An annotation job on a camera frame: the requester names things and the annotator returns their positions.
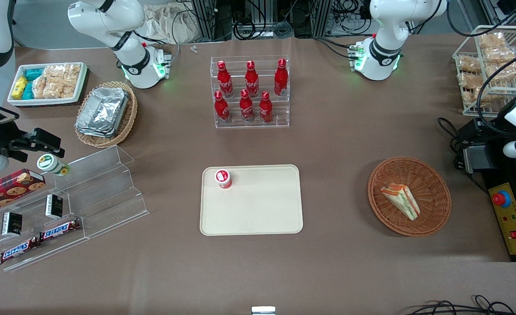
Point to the triangular sandwich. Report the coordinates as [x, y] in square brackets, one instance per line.
[401, 201]

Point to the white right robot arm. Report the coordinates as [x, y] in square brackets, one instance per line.
[109, 22]

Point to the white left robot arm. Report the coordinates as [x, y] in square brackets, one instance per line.
[385, 26]

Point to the white rectangular snack tray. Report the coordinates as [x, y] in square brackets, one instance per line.
[43, 102]

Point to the oval light wicker basket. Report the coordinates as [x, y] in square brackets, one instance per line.
[129, 118]

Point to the round brown wicker basket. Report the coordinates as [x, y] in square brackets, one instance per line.
[433, 192]

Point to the beige plastic tray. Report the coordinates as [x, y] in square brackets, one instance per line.
[253, 210]

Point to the green white drink cup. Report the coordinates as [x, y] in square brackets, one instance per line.
[50, 164]

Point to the fried snack bag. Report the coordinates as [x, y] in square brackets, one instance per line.
[470, 80]
[503, 71]
[468, 64]
[499, 55]
[474, 97]
[492, 40]

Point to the teal snack packet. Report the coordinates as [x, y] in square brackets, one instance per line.
[34, 74]
[28, 91]

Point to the clear rice cracker bag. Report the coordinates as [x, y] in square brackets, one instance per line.
[71, 81]
[40, 87]
[53, 83]

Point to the yellow snack packet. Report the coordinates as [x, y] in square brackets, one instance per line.
[19, 87]

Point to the small black box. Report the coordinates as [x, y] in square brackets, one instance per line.
[54, 206]
[11, 224]

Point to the red tartan cookie box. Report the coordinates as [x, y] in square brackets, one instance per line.
[8, 189]

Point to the stack of foil trays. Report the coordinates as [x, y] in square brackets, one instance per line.
[102, 111]

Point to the red emergency stop button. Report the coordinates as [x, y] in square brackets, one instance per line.
[501, 199]

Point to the clear acrylic stepped stand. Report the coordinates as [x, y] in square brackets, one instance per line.
[109, 197]
[30, 256]

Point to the Snickers chocolate bar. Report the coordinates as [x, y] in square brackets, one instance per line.
[60, 230]
[18, 250]

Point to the black yellow control box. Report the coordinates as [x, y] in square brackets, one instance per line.
[514, 227]

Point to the beige cloth bag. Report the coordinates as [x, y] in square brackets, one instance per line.
[170, 24]

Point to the red cola bottle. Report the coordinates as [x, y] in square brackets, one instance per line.
[221, 109]
[225, 83]
[265, 109]
[246, 108]
[252, 83]
[280, 81]

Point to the clear acrylic bottle rack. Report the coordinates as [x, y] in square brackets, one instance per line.
[280, 118]

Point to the silver metal object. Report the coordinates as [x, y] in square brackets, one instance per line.
[263, 310]

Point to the aluminium frame rack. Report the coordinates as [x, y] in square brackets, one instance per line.
[210, 19]

